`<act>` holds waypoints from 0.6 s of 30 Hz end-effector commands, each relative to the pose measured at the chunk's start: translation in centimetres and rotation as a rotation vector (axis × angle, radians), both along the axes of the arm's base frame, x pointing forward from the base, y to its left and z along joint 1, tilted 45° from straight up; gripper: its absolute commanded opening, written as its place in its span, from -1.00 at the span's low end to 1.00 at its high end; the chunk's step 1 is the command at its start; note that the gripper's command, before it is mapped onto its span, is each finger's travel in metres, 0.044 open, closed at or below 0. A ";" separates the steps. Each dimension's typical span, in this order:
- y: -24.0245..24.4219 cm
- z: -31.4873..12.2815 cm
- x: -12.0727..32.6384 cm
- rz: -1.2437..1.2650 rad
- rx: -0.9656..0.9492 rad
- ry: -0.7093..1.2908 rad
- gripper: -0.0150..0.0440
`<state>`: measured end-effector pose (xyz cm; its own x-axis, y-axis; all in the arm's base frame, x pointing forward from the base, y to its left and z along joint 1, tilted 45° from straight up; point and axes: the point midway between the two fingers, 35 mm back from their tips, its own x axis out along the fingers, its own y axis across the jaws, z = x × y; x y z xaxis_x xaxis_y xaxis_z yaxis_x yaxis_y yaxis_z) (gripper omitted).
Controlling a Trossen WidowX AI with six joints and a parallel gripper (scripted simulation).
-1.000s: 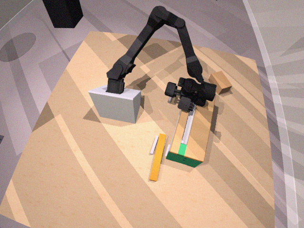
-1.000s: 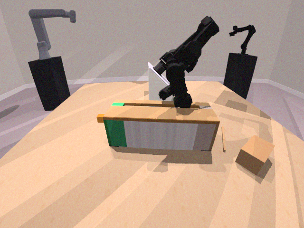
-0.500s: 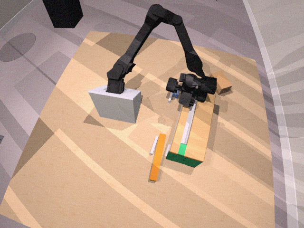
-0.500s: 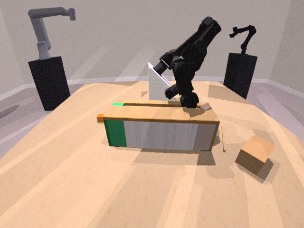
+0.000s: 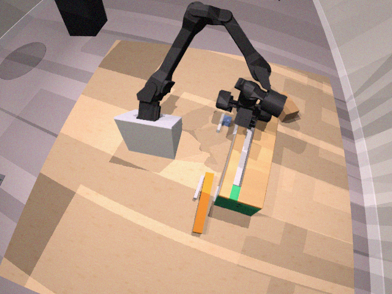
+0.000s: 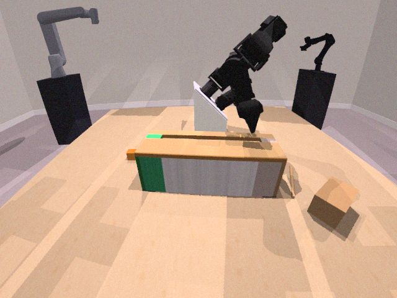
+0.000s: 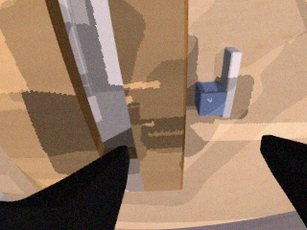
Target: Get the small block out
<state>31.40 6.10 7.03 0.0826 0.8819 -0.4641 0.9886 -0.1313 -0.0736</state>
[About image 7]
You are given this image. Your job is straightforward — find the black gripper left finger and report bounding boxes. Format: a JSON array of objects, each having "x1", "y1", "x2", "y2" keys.
[{"x1": 0, "y1": 146, "x2": 130, "y2": 230}]

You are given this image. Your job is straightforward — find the blue cube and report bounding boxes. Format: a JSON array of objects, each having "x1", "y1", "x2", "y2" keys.
[{"x1": 195, "y1": 81, "x2": 227, "y2": 115}]

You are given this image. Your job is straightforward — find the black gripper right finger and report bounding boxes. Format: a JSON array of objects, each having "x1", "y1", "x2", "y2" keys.
[{"x1": 260, "y1": 134, "x2": 307, "y2": 226}]

